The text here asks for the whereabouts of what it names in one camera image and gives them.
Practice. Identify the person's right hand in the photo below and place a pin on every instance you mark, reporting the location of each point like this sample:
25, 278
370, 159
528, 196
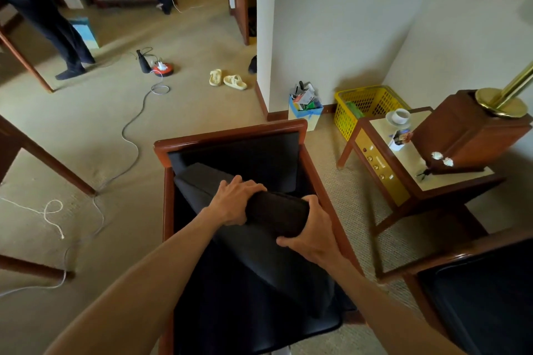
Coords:
318, 238

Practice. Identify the person's left hand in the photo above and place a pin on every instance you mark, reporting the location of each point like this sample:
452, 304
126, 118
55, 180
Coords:
229, 203

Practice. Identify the person's left fingers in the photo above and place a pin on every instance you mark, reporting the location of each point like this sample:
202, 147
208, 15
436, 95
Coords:
249, 189

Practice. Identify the person's right thumb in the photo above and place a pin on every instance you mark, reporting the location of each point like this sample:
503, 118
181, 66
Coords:
290, 242

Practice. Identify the black seat cushion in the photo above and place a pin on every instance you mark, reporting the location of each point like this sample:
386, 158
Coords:
266, 242

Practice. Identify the person's right forearm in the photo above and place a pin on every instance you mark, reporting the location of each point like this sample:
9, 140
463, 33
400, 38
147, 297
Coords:
387, 313

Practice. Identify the person's left forearm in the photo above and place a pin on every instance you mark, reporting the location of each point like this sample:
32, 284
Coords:
137, 288

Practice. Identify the wooden armchair with black upholstery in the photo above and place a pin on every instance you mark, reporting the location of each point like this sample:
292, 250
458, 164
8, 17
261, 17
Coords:
250, 155
479, 296

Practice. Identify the blue and white box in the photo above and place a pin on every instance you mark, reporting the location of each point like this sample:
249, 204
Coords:
306, 117

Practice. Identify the yellow slipper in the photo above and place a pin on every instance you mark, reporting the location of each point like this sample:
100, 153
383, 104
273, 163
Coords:
235, 82
215, 77

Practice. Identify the clutter of small items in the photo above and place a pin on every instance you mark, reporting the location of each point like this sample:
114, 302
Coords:
305, 96

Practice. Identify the black shoe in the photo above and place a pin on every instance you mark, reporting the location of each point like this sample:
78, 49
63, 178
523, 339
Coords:
253, 65

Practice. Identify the green packet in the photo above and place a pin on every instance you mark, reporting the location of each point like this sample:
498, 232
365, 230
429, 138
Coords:
354, 110

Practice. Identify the wooden side table yellow panel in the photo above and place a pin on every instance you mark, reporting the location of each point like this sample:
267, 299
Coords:
399, 167

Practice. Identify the red round power strip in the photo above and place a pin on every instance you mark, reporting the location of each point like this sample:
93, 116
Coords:
163, 70

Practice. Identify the small black tool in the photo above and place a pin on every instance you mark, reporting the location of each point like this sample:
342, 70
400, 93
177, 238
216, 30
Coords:
424, 174

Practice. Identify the small printed packet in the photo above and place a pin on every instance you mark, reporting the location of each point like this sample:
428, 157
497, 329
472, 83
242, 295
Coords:
399, 138

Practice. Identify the white charger plug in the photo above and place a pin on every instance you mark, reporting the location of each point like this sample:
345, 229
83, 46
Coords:
161, 64

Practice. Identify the yellow plastic basket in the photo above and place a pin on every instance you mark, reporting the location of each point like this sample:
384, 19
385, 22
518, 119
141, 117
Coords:
377, 103

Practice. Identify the white saucer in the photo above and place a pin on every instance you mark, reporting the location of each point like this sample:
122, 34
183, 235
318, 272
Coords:
390, 119

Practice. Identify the white cup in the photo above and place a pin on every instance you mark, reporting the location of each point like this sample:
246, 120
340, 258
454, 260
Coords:
401, 116

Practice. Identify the white crumpled wrapper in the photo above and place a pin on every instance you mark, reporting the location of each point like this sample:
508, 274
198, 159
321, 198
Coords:
442, 158

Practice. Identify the wooden lamp base box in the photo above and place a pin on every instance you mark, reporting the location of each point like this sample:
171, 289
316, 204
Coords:
462, 134

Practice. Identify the blue flat board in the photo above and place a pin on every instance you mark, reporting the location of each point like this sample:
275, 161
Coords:
85, 32

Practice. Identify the brass lamp stand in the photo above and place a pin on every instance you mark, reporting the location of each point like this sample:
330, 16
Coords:
504, 99

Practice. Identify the wooden furniture leg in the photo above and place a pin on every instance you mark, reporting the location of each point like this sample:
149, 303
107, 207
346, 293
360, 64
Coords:
25, 61

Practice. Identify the wooden table frame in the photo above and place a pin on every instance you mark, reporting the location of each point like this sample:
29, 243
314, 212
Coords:
41, 157

